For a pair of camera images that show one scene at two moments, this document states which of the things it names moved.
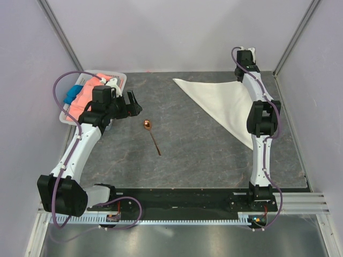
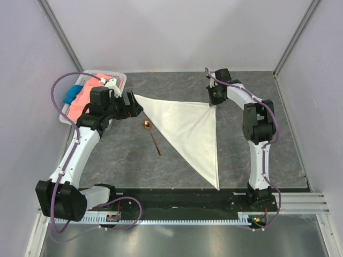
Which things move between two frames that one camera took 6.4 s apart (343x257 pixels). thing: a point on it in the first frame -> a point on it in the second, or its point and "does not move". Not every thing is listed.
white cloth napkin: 228,103 -> 191,126
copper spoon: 147,125 does not move
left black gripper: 131,110 does not move
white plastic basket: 84,76 does not move
